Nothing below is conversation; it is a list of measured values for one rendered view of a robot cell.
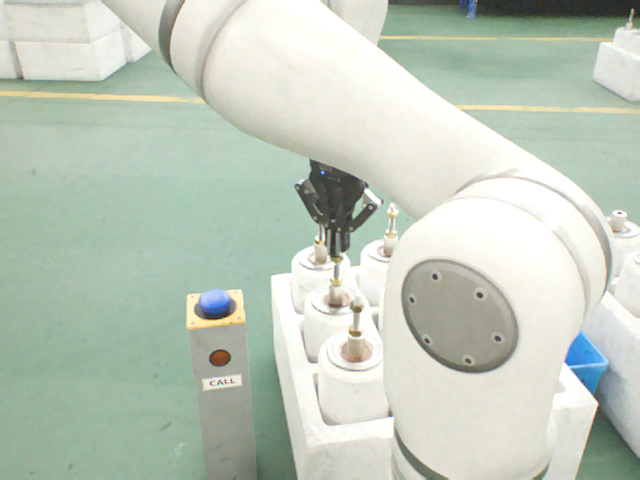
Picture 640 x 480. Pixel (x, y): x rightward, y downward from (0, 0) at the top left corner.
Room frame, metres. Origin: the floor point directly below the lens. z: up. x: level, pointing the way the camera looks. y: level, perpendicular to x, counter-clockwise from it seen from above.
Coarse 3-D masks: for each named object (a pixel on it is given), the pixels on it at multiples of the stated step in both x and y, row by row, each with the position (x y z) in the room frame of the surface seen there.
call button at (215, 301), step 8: (200, 296) 0.60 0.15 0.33; (208, 296) 0.60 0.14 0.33; (216, 296) 0.60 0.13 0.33; (224, 296) 0.60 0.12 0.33; (200, 304) 0.58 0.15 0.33; (208, 304) 0.58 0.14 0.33; (216, 304) 0.58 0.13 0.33; (224, 304) 0.58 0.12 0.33; (208, 312) 0.58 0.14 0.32; (216, 312) 0.58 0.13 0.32
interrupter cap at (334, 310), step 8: (320, 288) 0.72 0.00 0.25; (328, 288) 0.73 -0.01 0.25; (344, 288) 0.72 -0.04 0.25; (352, 288) 0.72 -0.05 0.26; (312, 296) 0.70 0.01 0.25; (320, 296) 0.70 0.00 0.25; (328, 296) 0.71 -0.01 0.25; (344, 296) 0.71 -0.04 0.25; (352, 296) 0.70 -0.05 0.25; (312, 304) 0.68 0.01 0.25; (320, 304) 0.68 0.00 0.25; (328, 304) 0.69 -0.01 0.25; (344, 304) 0.69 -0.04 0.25; (328, 312) 0.66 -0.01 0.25; (336, 312) 0.66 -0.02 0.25; (344, 312) 0.66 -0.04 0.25; (352, 312) 0.67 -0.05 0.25
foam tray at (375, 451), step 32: (288, 288) 0.83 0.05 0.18; (288, 320) 0.74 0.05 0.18; (288, 352) 0.67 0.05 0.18; (288, 384) 0.66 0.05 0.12; (576, 384) 0.60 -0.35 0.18; (288, 416) 0.68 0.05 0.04; (320, 416) 0.54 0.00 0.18; (576, 416) 0.56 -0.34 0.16; (320, 448) 0.50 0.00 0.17; (352, 448) 0.50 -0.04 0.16; (384, 448) 0.51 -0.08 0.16; (576, 448) 0.56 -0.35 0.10
